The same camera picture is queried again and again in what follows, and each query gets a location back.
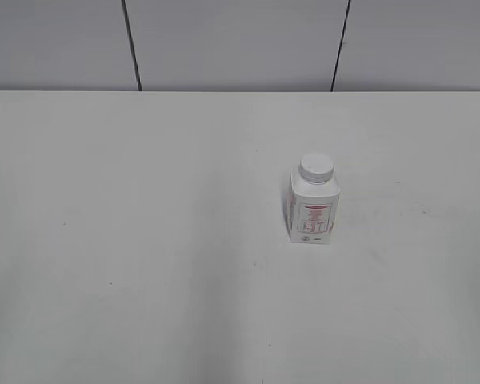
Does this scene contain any white square yogurt bottle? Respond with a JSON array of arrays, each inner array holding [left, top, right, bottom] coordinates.
[[286, 169, 341, 244]]

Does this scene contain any white ribbed bottle cap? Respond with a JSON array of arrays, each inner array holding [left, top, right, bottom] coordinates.
[[298, 154, 334, 184]]

